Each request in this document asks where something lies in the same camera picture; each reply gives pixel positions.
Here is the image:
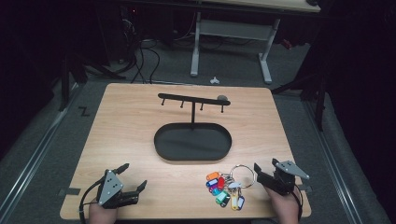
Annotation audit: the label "black metal stand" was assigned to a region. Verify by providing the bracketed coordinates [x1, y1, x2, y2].
[271, 60, 329, 132]

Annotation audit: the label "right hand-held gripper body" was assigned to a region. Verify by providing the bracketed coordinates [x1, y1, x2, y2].
[257, 160, 311, 197]

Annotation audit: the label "dark computer tower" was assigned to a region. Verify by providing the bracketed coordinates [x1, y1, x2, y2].
[120, 5, 143, 64]

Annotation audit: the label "person's right hand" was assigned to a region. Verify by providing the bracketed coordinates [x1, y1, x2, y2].
[264, 185, 301, 224]

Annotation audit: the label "metal floor rail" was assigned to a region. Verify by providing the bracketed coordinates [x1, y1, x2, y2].
[0, 83, 80, 217]
[302, 98, 366, 224]

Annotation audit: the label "black floor cables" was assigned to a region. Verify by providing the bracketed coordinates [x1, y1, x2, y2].
[120, 38, 162, 85]

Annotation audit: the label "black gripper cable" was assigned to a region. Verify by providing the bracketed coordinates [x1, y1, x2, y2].
[292, 184, 304, 220]
[78, 178, 106, 224]

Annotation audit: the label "person's left hand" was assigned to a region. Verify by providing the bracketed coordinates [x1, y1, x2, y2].
[89, 201, 119, 224]

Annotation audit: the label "key ring with coloured tags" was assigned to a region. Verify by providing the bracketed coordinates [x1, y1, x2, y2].
[205, 163, 257, 212]

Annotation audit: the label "white-legged desk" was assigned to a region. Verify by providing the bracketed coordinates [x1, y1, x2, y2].
[190, 0, 322, 85]

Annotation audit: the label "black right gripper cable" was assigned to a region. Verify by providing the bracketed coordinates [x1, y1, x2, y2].
[292, 184, 304, 220]

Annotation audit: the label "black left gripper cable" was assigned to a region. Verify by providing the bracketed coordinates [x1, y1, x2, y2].
[78, 178, 106, 224]

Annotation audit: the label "black key stand with tray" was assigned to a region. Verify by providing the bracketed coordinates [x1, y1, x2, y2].
[153, 92, 233, 162]

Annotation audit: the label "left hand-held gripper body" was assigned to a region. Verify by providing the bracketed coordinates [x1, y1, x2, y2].
[95, 169, 140, 210]

